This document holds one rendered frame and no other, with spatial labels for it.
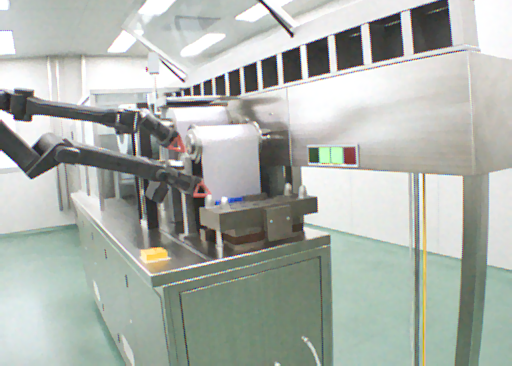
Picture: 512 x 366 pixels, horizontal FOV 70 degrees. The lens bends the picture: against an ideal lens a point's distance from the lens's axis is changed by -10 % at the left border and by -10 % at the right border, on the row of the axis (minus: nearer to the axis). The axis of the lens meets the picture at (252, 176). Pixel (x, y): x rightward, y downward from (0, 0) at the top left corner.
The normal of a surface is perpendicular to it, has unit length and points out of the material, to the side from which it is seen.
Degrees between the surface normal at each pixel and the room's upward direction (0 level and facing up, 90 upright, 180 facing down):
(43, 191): 90
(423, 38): 90
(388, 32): 90
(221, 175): 90
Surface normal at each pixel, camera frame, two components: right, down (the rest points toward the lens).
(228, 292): 0.51, 0.06
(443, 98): -0.86, 0.11
